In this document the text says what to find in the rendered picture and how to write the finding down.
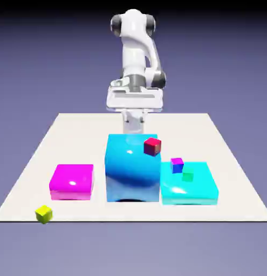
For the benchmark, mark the large blue box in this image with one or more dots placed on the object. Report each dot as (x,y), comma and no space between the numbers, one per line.
(129,170)

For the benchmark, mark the small yellow cube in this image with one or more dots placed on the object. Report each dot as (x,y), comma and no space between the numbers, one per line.
(44,214)

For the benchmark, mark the small green cube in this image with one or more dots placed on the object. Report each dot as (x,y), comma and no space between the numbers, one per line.
(187,175)

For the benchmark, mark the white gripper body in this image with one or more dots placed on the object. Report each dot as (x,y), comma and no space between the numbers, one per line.
(135,101)

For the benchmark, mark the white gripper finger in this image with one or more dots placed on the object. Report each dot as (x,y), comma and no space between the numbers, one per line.
(142,117)
(126,117)

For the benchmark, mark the large magenta box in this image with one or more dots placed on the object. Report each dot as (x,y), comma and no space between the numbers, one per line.
(70,179)

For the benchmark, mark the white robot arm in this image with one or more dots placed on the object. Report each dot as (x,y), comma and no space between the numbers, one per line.
(134,43)

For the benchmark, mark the small red cube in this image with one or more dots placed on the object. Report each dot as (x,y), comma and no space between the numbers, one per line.
(151,147)

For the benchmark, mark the small blue cube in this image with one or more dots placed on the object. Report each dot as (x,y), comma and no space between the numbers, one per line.
(176,167)

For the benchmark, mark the large cyan box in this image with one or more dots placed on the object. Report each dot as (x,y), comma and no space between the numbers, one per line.
(189,189)

